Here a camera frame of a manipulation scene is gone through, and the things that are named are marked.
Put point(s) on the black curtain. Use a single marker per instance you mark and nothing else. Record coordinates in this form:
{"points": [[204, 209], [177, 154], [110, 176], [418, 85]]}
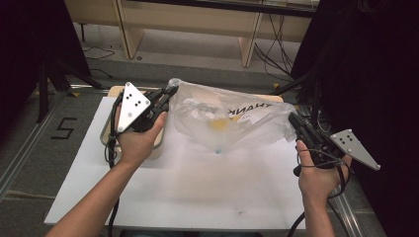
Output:
{"points": [[388, 82], [29, 39]]}

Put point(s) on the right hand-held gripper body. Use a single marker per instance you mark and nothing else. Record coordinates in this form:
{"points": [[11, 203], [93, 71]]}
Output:
{"points": [[352, 144]]}

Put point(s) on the black tripod stand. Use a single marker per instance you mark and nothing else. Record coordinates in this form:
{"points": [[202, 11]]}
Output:
{"points": [[42, 92], [296, 82]]}

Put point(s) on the clear plastic bag yellow smiley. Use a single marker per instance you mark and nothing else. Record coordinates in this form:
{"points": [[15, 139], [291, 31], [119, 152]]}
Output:
{"points": [[204, 115]]}

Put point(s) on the person's right hand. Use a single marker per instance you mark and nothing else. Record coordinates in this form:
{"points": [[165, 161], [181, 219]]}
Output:
{"points": [[319, 184]]}

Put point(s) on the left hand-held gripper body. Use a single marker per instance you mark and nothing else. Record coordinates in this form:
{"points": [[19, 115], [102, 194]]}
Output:
{"points": [[131, 105]]}

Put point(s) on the light wooden desk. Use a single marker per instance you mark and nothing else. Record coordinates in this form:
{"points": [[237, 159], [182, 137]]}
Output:
{"points": [[197, 19]]}

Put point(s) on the metal floor rail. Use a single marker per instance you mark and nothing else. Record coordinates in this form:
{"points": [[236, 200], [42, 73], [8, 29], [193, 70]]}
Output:
{"points": [[29, 144], [349, 214]]}

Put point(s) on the beige storage bin grey rim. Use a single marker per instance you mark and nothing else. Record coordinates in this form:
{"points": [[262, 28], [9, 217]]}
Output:
{"points": [[158, 144]]}

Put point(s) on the person's left hand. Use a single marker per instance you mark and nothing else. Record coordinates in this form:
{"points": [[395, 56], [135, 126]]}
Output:
{"points": [[136, 144]]}

